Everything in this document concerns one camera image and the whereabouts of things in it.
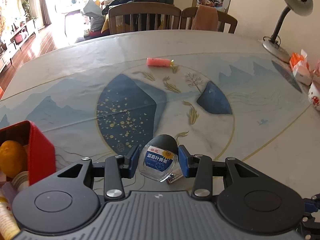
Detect silver nail clipper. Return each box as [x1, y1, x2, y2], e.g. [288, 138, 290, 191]
[166, 168, 183, 184]

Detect wooden chair with pink cloth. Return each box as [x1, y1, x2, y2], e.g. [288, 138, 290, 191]
[180, 5, 238, 34]

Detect grey desk lamp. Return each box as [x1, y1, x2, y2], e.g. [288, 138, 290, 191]
[262, 0, 314, 63]

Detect purple block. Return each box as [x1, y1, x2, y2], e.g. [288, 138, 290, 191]
[1, 181, 17, 205]

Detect clear bottle with black cap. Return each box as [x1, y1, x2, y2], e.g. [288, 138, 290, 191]
[138, 134, 178, 182]

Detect long tv console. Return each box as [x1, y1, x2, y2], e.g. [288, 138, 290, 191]
[1, 19, 38, 71]

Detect patterned table mat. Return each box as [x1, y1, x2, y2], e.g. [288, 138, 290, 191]
[1, 50, 309, 169]

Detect orange fruit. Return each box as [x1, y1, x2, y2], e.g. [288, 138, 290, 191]
[0, 140, 27, 179]

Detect red storage box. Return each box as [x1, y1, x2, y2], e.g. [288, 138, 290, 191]
[1, 120, 56, 185]

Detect dark wooden dining chair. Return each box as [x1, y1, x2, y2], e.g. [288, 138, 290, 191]
[108, 2, 182, 35]

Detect pink cylinder with yellow tip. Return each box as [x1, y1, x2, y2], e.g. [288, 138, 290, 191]
[146, 58, 174, 67]

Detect white yellow-labelled bottle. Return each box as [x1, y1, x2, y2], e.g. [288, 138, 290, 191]
[0, 196, 20, 240]

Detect pink cloth on chair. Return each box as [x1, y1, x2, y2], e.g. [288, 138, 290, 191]
[191, 5, 219, 31]

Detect orange white tissue pack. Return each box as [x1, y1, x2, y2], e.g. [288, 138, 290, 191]
[289, 49, 312, 86]

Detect red white cup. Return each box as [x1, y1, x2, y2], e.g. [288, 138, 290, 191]
[308, 81, 320, 111]

